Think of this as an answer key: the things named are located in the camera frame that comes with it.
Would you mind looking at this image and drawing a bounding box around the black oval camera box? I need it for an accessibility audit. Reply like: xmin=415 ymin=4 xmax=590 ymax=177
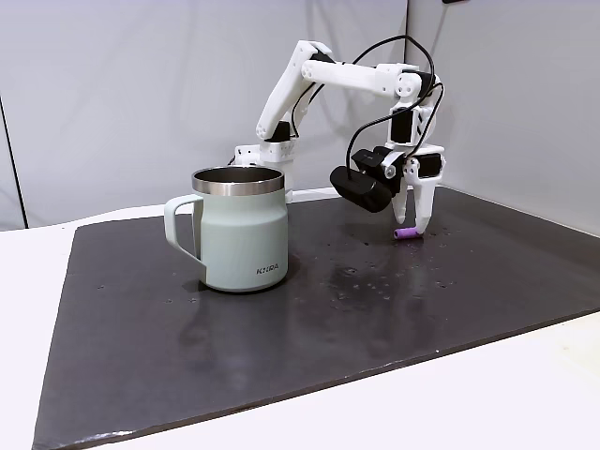
xmin=329 ymin=146 xmax=404 ymax=215

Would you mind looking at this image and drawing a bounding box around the black table mat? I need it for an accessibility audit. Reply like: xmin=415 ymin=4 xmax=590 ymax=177
xmin=31 ymin=185 xmax=600 ymax=450

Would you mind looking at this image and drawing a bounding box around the pale green steel mug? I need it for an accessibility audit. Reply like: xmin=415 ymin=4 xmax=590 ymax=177
xmin=163 ymin=165 xmax=288 ymax=294

